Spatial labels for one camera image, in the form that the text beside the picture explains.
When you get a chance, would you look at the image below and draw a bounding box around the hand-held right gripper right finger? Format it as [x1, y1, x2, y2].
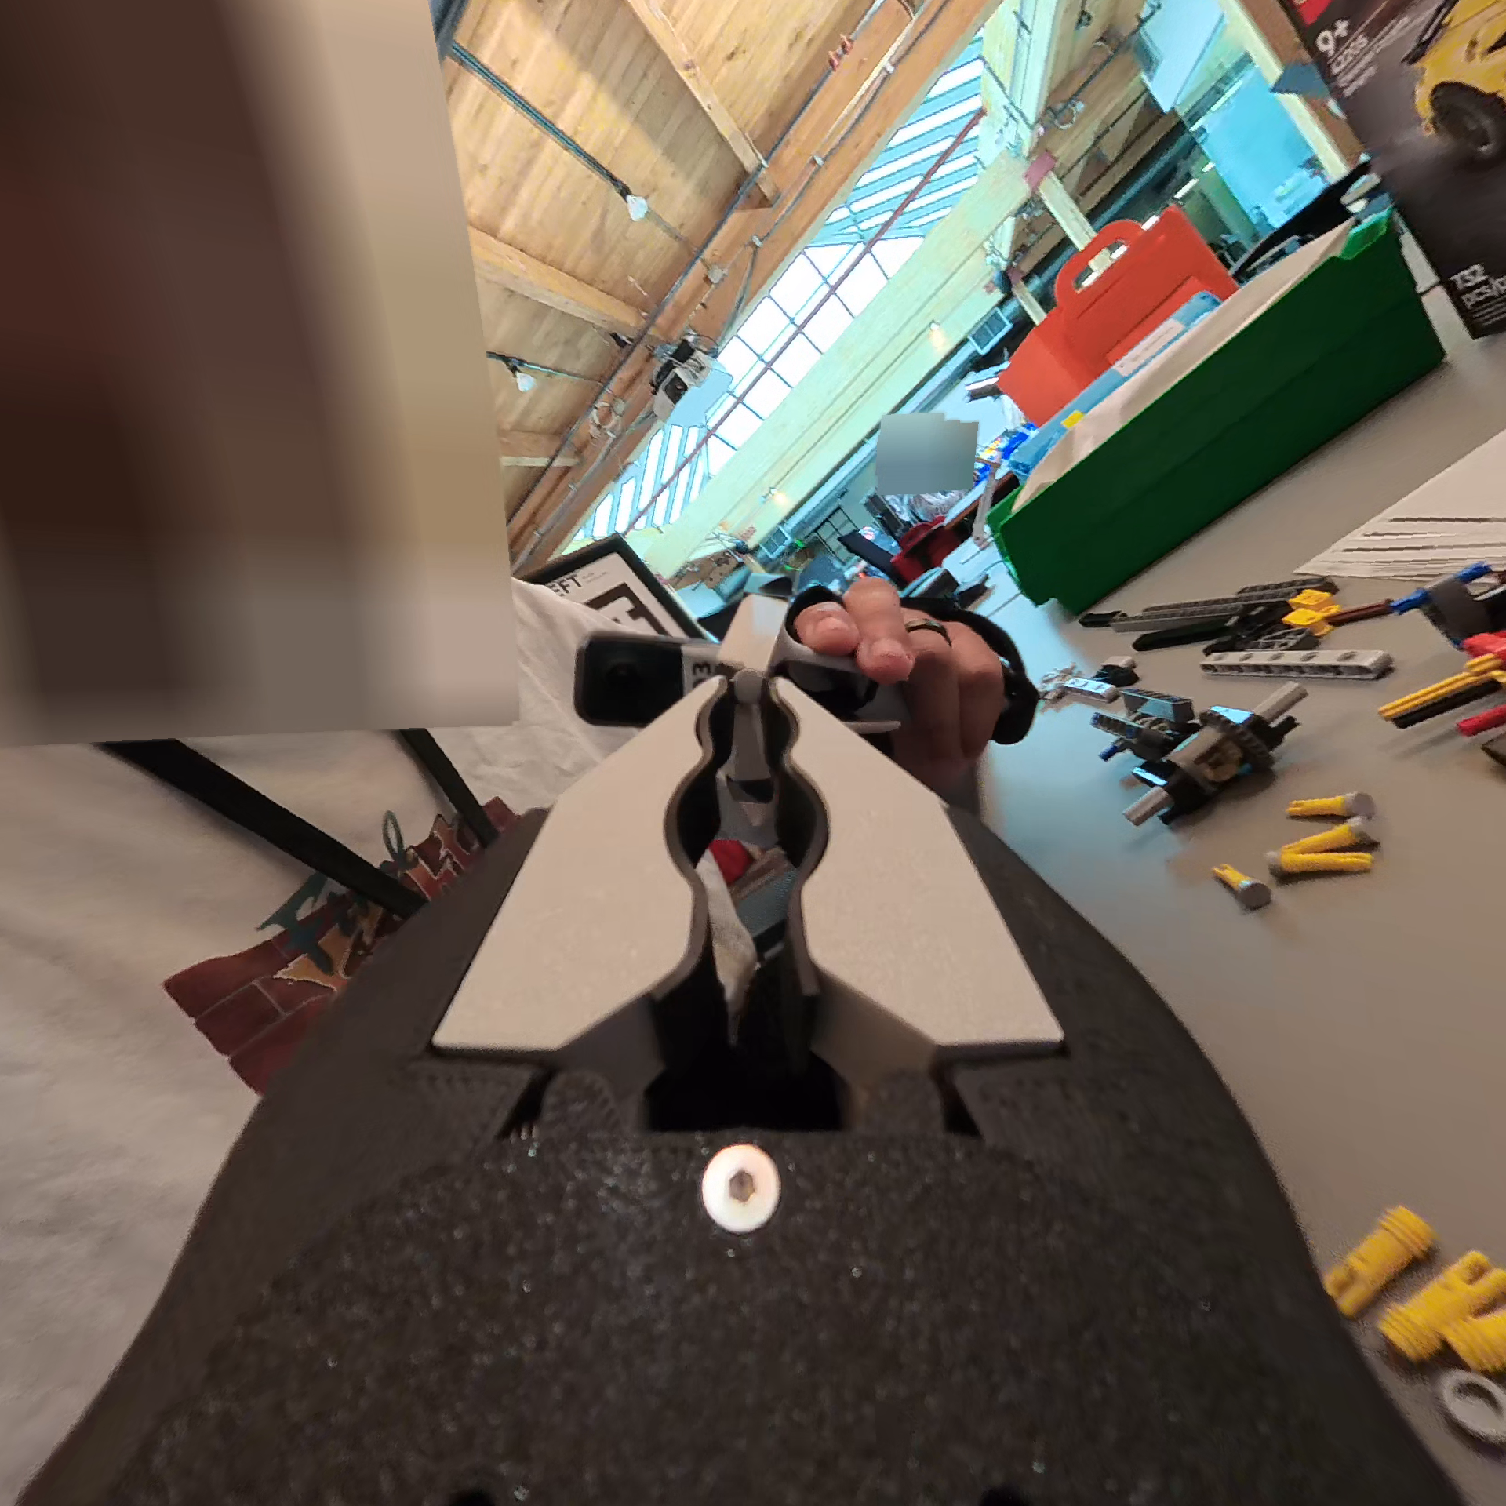
[759, 678, 1069, 1103]

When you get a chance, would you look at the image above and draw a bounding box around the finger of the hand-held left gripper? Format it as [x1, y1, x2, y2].
[715, 593, 805, 830]

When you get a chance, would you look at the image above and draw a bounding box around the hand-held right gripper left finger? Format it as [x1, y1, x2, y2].
[431, 678, 735, 1096]

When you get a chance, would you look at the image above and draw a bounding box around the pile of yellow lego pins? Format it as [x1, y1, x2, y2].
[1325, 1206, 1506, 1380]

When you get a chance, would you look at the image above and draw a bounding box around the lego gear axle assembly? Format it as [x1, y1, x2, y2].
[1086, 682, 1311, 827]

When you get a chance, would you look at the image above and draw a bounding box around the bundle of black lego beams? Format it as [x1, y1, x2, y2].
[1082, 575, 1402, 657]

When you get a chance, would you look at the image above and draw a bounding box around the light grey lego beam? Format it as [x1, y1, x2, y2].
[1199, 647, 1398, 685]

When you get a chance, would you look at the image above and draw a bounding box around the grey black lego chassis assembly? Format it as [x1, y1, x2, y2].
[1377, 564, 1506, 775]

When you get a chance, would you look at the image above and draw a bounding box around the lego instruction booklet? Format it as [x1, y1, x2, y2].
[1296, 429, 1506, 586]

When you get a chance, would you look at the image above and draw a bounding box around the black lego set box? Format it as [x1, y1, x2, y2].
[1281, 0, 1506, 345]

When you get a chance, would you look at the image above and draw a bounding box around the person's left hand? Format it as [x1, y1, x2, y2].
[788, 575, 1017, 804]

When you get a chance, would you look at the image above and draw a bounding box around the red orange box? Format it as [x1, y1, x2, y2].
[996, 206, 1239, 422]

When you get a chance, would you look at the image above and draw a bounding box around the light blue box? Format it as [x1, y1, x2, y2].
[1037, 296, 1227, 441]

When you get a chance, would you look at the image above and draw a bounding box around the green storage bin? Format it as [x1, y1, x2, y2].
[987, 211, 1447, 610]

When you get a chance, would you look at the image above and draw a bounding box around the black shoulder strap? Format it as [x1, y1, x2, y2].
[100, 731, 504, 921]

